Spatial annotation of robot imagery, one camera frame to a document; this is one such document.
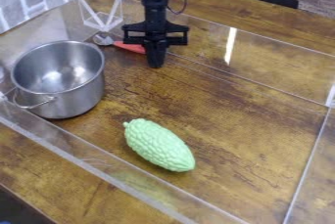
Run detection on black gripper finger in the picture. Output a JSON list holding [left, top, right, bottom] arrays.
[[155, 40, 168, 67], [144, 40, 157, 67]]

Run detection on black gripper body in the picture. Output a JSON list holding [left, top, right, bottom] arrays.
[[122, 22, 191, 46]]

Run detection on stainless steel pot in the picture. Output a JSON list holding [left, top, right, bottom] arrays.
[[11, 40, 105, 119]]

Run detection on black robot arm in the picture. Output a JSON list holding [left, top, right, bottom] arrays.
[[122, 0, 191, 68]]

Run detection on orange spoon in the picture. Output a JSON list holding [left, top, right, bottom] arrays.
[[93, 34, 145, 54]]

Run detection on clear acrylic tray walls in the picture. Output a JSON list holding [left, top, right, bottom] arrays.
[[0, 0, 335, 224]]

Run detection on green bitter gourd toy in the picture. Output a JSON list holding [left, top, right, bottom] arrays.
[[124, 118, 196, 172]]

